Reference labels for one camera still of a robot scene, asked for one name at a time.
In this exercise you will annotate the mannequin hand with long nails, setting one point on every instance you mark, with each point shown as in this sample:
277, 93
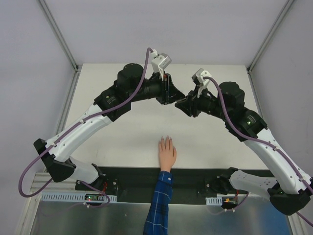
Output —
167, 154

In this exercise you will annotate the blue plaid sleeve forearm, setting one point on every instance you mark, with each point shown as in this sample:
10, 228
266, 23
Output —
159, 203

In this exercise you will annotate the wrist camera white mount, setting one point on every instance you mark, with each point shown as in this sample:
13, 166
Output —
160, 62
201, 79

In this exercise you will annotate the white slotted cable duct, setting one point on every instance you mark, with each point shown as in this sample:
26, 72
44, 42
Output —
77, 197
214, 201

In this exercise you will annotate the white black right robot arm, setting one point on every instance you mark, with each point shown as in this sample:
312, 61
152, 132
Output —
290, 188

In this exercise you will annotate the right white slotted cable duct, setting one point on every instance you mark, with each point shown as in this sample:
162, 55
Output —
214, 201

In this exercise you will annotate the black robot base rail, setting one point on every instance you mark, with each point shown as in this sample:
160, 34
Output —
143, 185

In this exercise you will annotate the left aluminium frame post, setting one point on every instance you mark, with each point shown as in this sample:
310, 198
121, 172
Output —
58, 34

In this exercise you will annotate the shiny metal front plate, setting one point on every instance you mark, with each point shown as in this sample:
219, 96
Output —
254, 216

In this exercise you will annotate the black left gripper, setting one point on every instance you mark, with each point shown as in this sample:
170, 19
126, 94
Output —
165, 90

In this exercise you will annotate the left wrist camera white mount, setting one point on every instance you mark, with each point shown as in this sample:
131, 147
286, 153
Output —
160, 62

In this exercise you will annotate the aluminium frame post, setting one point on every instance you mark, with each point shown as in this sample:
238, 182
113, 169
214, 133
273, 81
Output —
58, 34
271, 33

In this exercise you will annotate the left white slotted cable duct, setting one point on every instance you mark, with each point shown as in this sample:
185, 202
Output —
77, 197

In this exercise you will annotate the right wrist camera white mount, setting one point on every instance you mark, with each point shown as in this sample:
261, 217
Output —
201, 79

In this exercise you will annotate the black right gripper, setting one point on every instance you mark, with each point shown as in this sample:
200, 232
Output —
193, 104

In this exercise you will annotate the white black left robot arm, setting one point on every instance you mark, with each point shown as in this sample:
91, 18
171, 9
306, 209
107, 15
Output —
130, 86

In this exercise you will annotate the right aluminium frame post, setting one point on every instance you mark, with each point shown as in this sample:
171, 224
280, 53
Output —
271, 33

